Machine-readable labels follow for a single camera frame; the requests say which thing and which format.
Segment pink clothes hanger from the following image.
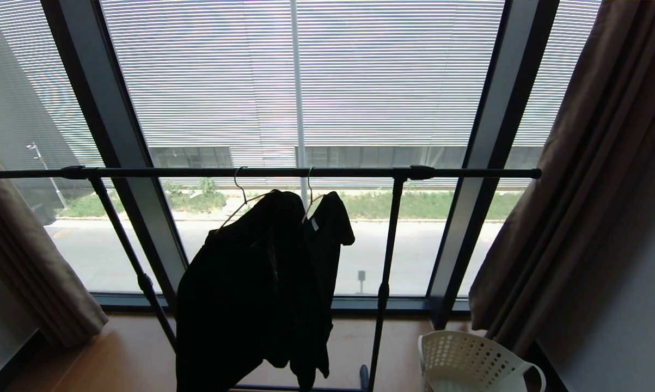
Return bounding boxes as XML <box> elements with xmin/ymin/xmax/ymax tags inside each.
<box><xmin>217</xmin><ymin>166</ymin><xmax>277</xmax><ymax>230</ymax></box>
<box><xmin>302</xmin><ymin>167</ymin><xmax>326</xmax><ymax>224</ymax></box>

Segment black garment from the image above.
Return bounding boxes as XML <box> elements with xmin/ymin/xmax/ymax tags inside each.
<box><xmin>289</xmin><ymin>191</ymin><xmax>356</xmax><ymax>391</ymax></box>

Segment black shorts with green print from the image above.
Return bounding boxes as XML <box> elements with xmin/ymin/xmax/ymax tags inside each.
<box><xmin>175</xmin><ymin>189</ymin><xmax>311</xmax><ymax>392</ymax></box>

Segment black clothes rack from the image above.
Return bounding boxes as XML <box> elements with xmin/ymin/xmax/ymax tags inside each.
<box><xmin>0</xmin><ymin>165</ymin><xmax>542</xmax><ymax>392</ymax></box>

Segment white laundry basket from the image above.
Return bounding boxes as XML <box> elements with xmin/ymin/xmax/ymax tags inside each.
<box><xmin>418</xmin><ymin>330</ymin><xmax>547</xmax><ymax>392</ymax></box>

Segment brown curtain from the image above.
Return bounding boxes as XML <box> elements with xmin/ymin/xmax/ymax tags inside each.
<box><xmin>469</xmin><ymin>0</ymin><xmax>655</xmax><ymax>357</ymax></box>
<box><xmin>0</xmin><ymin>136</ymin><xmax>109</xmax><ymax>348</ymax></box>

